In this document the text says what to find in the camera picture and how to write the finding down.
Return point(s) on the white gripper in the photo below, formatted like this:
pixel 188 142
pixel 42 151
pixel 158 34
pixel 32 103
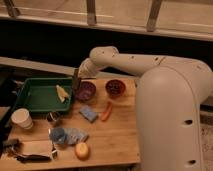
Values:
pixel 87 69

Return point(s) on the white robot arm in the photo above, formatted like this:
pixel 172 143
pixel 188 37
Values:
pixel 169 93

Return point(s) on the small metal cup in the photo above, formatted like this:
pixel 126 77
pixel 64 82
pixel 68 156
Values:
pixel 53 118

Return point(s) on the white paper cup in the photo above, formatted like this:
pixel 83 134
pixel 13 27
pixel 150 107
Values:
pixel 22 118

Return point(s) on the purple bowl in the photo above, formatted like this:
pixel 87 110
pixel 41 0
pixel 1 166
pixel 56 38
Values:
pixel 86 91

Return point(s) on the red bowl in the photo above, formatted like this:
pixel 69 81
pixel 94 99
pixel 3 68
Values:
pixel 115 88

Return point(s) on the yellow banana piece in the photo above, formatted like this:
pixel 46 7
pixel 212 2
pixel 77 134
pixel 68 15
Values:
pixel 62 94

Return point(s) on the orange carrot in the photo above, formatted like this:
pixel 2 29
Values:
pixel 105 115

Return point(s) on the green plastic tray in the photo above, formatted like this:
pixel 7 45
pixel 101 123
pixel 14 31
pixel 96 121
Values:
pixel 39 95

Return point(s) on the blue cloth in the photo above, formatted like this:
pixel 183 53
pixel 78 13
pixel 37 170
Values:
pixel 70 136

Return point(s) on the yellow round fruit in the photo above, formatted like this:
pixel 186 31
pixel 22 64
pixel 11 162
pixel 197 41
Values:
pixel 82 151

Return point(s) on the black handled tool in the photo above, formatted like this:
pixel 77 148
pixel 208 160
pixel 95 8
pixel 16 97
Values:
pixel 25 158

